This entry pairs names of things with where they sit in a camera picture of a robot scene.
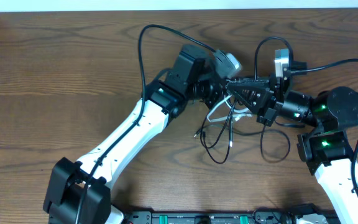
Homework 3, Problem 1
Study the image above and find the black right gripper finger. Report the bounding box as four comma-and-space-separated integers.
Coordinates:
227, 78, 269, 85
227, 81, 273, 114

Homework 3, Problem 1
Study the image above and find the white USB cable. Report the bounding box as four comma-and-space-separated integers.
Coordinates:
206, 95, 253, 123

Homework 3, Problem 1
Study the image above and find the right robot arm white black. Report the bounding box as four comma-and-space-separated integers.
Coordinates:
226, 69, 358, 223

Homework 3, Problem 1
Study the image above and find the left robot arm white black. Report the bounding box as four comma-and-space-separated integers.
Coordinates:
43, 44, 241, 223

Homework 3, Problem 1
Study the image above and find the black mounting rail base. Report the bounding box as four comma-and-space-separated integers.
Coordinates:
116, 203, 341, 224

